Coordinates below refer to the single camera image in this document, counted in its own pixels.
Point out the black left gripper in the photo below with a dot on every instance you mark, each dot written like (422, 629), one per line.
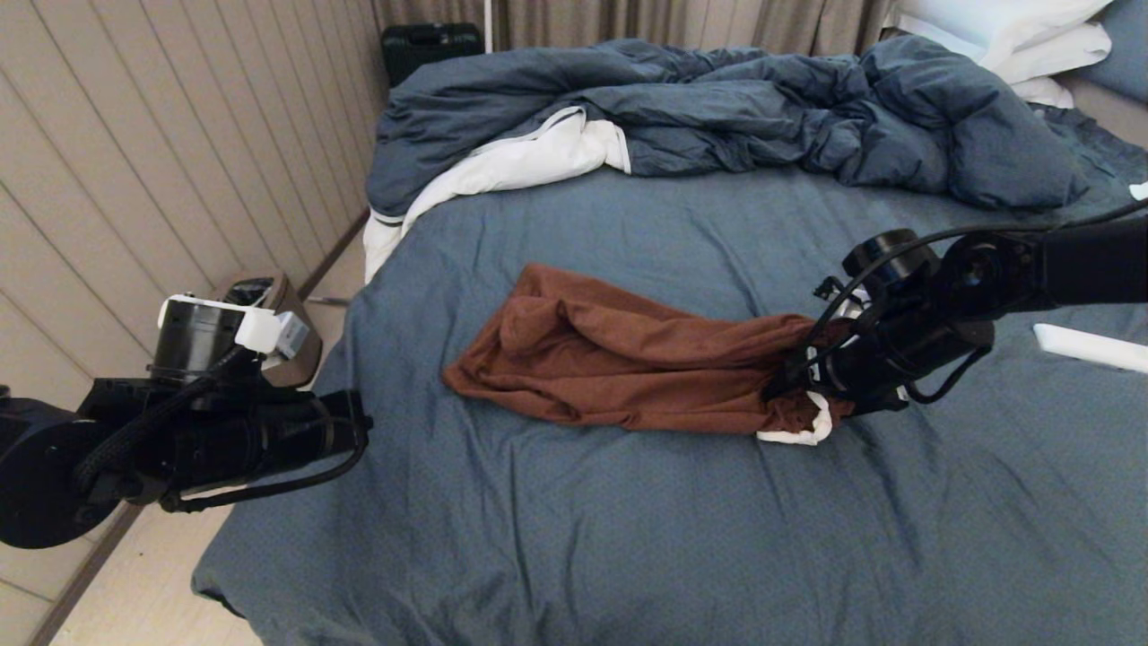
(242, 431)

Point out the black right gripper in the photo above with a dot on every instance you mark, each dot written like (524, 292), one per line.
(906, 345)

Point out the brown elastic-waist shorts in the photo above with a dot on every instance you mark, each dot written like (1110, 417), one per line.
(628, 368)

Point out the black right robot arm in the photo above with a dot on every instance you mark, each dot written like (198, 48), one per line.
(1076, 265)

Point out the brown square trash bin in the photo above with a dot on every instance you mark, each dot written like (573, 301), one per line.
(309, 363)

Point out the bin liner bag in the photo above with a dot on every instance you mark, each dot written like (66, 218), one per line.
(251, 290)

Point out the blue bed sheet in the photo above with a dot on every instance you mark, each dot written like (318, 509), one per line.
(628, 538)

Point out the crumpled blue duvet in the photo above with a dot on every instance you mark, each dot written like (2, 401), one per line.
(717, 100)

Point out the white flat box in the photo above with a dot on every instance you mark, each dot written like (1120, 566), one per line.
(1094, 348)

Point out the white duvet lining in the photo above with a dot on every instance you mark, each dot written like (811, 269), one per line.
(520, 161)

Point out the beige curtain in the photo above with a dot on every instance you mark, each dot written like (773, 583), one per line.
(628, 20)

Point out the large white pillow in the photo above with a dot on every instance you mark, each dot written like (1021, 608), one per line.
(987, 20)

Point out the black suitcase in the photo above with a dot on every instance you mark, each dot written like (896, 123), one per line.
(430, 49)

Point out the white vertical pole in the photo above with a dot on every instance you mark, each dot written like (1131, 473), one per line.
(488, 22)

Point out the blue pillow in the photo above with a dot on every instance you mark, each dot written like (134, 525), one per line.
(1126, 40)

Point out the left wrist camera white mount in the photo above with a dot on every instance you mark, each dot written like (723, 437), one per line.
(193, 332)

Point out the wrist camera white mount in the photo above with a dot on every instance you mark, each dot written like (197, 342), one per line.
(888, 260)
(193, 332)

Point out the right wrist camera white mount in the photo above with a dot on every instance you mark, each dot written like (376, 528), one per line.
(888, 260)

